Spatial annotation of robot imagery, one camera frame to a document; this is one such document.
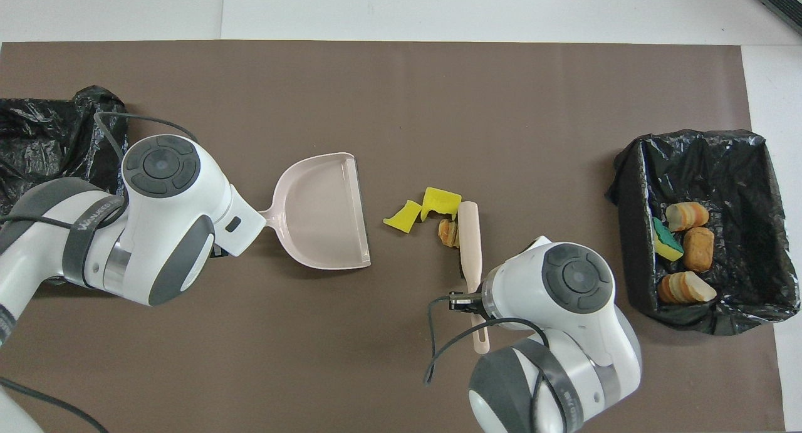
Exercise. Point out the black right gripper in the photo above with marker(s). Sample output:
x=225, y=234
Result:
x=485, y=302

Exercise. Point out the beige brush with black bristles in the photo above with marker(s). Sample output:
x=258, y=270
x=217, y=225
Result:
x=470, y=239

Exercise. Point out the golden flaky croissant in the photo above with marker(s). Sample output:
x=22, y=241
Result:
x=447, y=234

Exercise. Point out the beige plastic dustpan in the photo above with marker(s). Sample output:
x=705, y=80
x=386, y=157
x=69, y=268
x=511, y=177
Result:
x=326, y=213

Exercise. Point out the yellow green-backed sponge piece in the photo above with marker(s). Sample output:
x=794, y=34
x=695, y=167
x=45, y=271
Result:
x=666, y=245

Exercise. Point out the croissant with pale underside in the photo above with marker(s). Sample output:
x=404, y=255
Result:
x=686, y=287

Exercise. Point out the striped orange croissant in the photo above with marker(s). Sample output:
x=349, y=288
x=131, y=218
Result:
x=687, y=216

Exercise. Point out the brown bread roll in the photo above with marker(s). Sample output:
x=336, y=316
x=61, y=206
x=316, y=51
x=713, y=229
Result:
x=698, y=249

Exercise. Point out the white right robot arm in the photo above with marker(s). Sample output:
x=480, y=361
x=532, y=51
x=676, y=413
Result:
x=576, y=276

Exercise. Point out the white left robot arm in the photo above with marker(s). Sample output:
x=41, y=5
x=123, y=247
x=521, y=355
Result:
x=163, y=188

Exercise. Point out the bin lined with black bag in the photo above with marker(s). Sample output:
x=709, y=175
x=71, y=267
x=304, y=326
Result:
x=745, y=188
x=37, y=145

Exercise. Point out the brown table mat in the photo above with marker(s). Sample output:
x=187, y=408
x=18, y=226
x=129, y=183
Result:
x=438, y=82

